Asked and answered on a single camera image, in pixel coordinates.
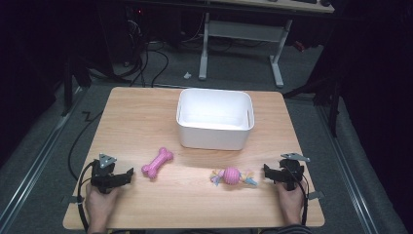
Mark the pink ball rope toy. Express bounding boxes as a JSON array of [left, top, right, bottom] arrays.
[[209, 166, 258, 188]]

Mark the white plastic bin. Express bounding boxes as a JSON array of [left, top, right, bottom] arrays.
[[175, 88, 255, 151]]

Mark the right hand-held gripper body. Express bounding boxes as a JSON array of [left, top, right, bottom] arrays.
[[279, 152, 312, 192]]

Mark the black floor cable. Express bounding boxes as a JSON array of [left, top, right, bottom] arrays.
[[66, 110, 103, 181]]

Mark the pink spiky bone toy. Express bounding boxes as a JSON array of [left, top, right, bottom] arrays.
[[140, 146, 174, 180]]

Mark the person's right hand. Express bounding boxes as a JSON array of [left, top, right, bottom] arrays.
[[276, 180, 309, 226]]

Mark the left hand-held gripper cable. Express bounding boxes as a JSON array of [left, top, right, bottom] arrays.
[[77, 160, 97, 234]]

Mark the hand-held gripper cable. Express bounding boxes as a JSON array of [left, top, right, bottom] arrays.
[[77, 160, 97, 234], [286, 165, 310, 227]]

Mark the black metal stand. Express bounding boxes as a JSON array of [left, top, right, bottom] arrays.
[[282, 72, 344, 138], [60, 53, 94, 117]]

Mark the bundle of black cables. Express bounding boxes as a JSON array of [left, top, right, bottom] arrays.
[[111, 19, 170, 89]]

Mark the right hand-held gripper cable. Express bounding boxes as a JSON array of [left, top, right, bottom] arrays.
[[286, 165, 310, 227]]

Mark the dark computer tower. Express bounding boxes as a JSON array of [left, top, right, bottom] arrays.
[[95, 3, 149, 74]]

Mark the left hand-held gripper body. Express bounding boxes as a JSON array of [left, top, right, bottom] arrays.
[[91, 153, 118, 195]]

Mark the white-legged wooden desk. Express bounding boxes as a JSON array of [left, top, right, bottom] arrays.
[[198, 0, 336, 89]]

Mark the metal floor rail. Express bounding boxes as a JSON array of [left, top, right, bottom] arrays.
[[317, 105, 379, 234], [0, 87, 86, 230]]

